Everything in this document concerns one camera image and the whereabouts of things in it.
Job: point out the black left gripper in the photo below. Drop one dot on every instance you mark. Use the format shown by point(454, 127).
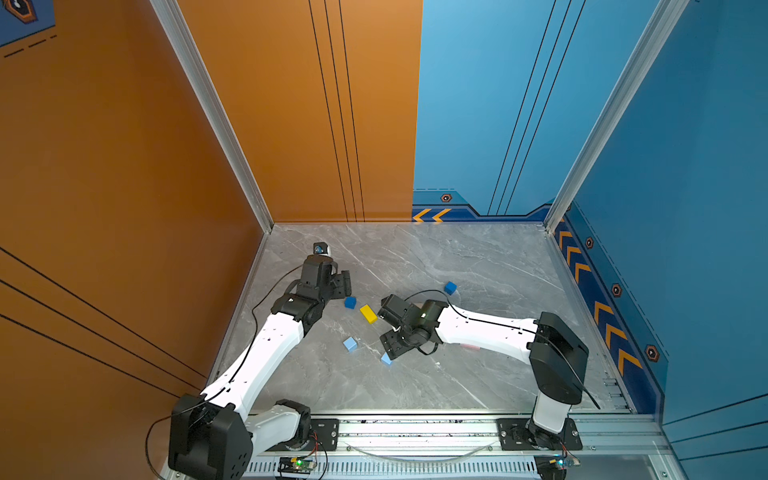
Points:
point(341, 284)

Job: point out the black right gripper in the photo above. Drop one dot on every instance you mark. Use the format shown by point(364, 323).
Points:
point(390, 346)

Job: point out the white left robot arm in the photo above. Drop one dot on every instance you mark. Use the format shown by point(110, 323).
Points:
point(209, 437)

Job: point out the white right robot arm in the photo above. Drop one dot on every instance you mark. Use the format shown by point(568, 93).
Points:
point(556, 355)

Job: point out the yellow wood block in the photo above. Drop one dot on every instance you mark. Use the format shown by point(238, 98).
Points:
point(368, 313)

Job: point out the light blue cube left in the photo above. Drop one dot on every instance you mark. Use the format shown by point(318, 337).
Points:
point(350, 344)

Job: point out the left circuit board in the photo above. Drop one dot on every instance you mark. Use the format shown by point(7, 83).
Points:
point(296, 467)

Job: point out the circuit board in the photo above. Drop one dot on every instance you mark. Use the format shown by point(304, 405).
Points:
point(296, 467)
point(564, 462)

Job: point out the right circuit board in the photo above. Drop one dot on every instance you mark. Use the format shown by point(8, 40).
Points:
point(564, 462)

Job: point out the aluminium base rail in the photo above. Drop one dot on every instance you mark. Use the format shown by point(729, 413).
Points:
point(468, 445)

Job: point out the aluminium corner post left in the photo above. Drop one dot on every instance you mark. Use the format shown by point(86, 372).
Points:
point(176, 29)

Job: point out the aluminium corner post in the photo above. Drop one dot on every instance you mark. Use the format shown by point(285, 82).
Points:
point(652, 40)
point(176, 29)

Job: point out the aluminium corner post right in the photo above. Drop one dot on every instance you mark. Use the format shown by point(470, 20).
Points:
point(652, 40)

